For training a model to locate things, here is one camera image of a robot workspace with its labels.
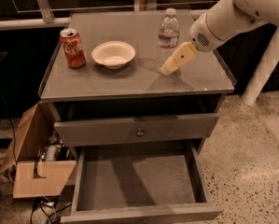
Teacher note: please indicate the white diagonal support pole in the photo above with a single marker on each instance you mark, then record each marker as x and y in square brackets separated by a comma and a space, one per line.
[265, 67]

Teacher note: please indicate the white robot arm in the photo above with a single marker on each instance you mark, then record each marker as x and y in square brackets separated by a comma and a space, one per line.
[225, 20]

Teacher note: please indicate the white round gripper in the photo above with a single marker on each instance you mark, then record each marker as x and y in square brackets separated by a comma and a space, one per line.
[201, 34]

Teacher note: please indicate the grey open middle drawer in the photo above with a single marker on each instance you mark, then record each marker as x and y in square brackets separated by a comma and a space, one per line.
[147, 183]

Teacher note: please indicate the white paper bowl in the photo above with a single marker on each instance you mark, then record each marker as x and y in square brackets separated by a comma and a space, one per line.
[113, 54]

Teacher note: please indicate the round metal drawer knob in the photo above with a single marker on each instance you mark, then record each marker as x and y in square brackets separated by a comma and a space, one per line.
[140, 132]

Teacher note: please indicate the red cola can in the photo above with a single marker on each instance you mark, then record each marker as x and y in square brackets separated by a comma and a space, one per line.
[72, 47]

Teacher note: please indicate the grey wooden drawer cabinet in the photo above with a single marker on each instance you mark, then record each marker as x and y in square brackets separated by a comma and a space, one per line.
[137, 89]

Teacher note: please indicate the open cardboard box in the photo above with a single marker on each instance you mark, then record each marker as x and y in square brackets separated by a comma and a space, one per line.
[35, 178]

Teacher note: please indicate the clear plastic water bottle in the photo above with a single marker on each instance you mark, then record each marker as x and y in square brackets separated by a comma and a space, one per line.
[168, 36]

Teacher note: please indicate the grey top drawer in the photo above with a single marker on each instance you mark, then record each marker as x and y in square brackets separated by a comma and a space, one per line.
[97, 132]

